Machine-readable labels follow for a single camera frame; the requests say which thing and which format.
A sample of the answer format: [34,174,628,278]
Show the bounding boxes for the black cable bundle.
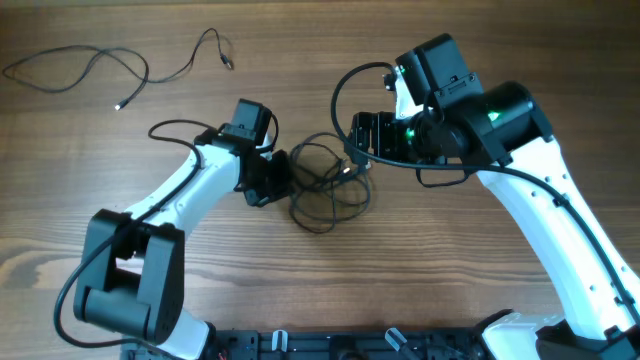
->
[287,131,374,235]

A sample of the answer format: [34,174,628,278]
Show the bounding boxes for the separated black cable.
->
[1,27,235,111]

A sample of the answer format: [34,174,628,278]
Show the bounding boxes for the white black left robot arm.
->
[61,99,290,359]

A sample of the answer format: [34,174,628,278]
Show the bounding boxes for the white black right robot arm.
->
[340,34,639,359]

